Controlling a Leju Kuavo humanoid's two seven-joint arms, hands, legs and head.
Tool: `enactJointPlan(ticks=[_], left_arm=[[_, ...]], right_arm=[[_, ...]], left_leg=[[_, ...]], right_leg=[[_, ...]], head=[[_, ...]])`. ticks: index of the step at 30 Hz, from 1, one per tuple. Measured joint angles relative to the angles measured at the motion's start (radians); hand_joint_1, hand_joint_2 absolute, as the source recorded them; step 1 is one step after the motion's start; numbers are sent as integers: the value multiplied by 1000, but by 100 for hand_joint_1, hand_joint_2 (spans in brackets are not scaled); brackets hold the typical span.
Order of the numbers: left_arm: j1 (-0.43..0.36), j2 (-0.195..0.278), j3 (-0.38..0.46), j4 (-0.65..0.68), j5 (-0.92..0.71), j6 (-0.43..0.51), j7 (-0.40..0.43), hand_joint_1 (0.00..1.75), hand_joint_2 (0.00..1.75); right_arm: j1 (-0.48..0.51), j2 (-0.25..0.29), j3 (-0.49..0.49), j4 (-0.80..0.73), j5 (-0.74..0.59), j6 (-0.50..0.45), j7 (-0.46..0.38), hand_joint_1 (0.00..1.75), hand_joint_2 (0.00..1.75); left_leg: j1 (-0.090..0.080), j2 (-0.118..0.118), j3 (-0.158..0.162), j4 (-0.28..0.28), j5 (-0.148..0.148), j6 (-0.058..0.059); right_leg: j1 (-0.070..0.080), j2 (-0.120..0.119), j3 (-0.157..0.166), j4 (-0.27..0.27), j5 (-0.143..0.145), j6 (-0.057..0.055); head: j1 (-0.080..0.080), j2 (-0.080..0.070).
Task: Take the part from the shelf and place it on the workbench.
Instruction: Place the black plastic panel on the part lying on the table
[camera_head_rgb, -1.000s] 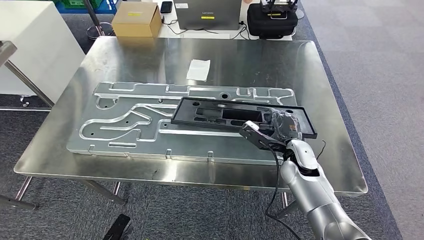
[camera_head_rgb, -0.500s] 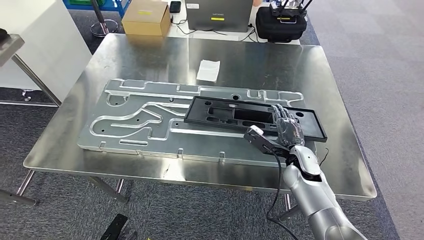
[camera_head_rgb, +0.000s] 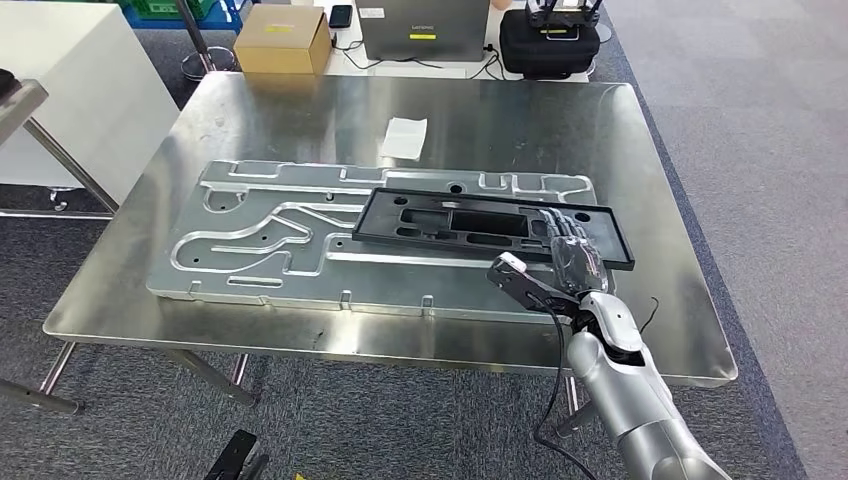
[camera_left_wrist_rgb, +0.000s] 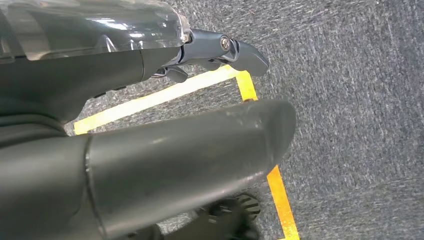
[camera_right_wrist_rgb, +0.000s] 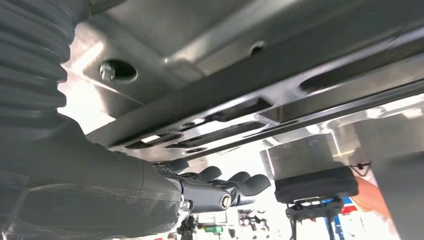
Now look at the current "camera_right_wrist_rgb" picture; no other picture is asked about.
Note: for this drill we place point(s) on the brown cardboard box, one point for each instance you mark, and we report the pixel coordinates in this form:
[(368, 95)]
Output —
[(371, 198)]

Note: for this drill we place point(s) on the black carrying case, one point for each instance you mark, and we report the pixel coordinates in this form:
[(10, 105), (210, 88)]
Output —
[(314, 185)]

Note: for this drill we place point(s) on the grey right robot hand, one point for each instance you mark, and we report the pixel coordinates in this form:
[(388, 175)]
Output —
[(99, 185)]

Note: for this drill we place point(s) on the grey equipment box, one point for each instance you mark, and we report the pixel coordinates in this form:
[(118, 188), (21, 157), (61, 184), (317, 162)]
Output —
[(298, 155)]

